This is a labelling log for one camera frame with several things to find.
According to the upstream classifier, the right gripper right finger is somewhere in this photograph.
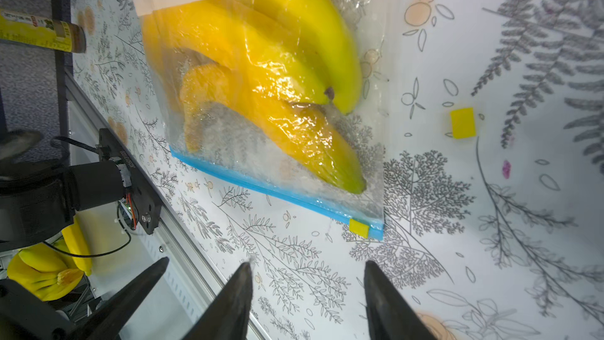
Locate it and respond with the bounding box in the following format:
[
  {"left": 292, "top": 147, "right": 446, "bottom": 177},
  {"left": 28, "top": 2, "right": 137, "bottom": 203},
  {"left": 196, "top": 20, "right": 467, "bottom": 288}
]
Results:
[{"left": 363, "top": 261, "right": 435, "bottom": 340}]

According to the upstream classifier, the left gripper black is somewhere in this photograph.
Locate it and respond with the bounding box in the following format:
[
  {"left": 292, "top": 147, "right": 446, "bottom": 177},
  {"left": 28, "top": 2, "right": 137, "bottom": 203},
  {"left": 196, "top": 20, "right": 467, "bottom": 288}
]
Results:
[{"left": 1, "top": 257, "right": 169, "bottom": 339}]

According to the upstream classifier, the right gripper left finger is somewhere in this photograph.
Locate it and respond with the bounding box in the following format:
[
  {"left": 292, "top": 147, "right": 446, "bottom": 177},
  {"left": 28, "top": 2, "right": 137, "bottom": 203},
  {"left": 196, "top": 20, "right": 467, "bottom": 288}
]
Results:
[{"left": 184, "top": 262, "right": 253, "bottom": 339}]

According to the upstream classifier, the zip-top bag of bananas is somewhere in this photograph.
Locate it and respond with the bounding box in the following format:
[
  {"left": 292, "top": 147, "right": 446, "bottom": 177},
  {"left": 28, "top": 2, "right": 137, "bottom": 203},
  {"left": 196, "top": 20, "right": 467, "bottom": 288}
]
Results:
[{"left": 132, "top": 0, "right": 388, "bottom": 240}]

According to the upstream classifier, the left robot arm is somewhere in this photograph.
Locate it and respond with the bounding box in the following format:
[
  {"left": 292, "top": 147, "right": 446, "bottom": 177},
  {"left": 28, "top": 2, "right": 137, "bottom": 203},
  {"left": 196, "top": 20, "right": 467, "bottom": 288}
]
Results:
[{"left": 1, "top": 128, "right": 169, "bottom": 339}]

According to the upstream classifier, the bananas bunch beyond table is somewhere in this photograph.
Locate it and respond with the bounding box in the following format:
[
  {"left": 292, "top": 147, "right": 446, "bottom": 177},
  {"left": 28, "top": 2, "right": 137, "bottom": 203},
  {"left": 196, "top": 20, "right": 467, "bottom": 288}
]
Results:
[{"left": 7, "top": 219, "right": 93, "bottom": 302}]

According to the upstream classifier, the yellow slider tab piece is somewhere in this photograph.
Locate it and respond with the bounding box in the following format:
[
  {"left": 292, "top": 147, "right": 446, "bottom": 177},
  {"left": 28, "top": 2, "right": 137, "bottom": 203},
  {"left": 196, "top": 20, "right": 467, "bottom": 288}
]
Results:
[{"left": 450, "top": 108, "right": 477, "bottom": 139}]

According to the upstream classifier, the yellow drink bottle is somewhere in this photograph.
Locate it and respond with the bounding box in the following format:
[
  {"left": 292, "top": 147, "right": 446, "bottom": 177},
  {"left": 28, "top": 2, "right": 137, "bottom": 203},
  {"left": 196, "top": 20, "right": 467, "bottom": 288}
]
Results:
[{"left": 1, "top": 9, "right": 87, "bottom": 54}]

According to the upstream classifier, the aluminium front rail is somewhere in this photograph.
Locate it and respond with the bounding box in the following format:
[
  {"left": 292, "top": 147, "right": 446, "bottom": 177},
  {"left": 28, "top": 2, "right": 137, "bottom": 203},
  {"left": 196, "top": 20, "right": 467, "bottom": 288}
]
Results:
[{"left": 63, "top": 70, "right": 275, "bottom": 340}]

